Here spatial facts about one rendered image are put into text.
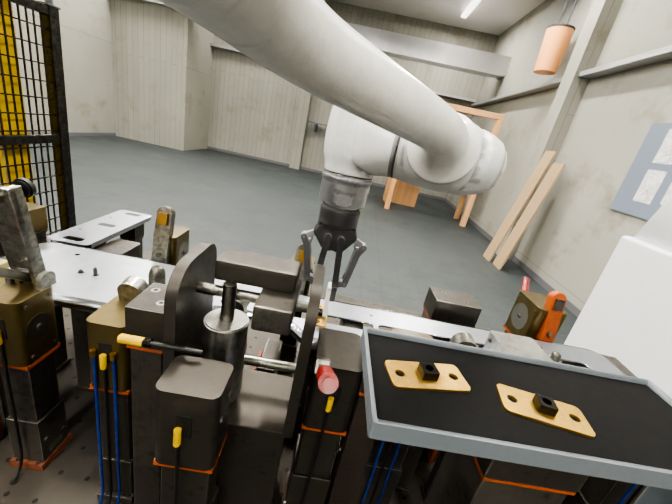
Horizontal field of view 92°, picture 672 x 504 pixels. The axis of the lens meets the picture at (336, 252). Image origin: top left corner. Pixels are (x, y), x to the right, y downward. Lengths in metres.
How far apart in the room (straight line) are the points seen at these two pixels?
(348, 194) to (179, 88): 9.43
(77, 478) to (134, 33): 10.16
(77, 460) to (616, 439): 0.85
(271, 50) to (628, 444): 0.46
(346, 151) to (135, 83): 10.06
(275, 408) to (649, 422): 0.45
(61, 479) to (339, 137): 0.78
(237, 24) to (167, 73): 9.86
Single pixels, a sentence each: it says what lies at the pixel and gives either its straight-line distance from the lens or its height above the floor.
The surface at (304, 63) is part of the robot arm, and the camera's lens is 0.28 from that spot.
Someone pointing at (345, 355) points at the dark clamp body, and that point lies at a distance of 0.49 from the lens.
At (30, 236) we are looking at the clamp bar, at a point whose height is 1.14.
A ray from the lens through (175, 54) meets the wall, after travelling 10.02.
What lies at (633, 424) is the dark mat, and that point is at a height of 1.16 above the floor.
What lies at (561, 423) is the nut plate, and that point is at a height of 1.16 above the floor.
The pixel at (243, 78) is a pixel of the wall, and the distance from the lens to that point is 10.76.
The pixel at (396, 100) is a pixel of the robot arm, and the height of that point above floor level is 1.41.
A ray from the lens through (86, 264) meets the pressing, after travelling 0.89.
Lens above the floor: 1.38
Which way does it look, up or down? 20 degrees down
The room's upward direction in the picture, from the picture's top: 12 degrees clockwise
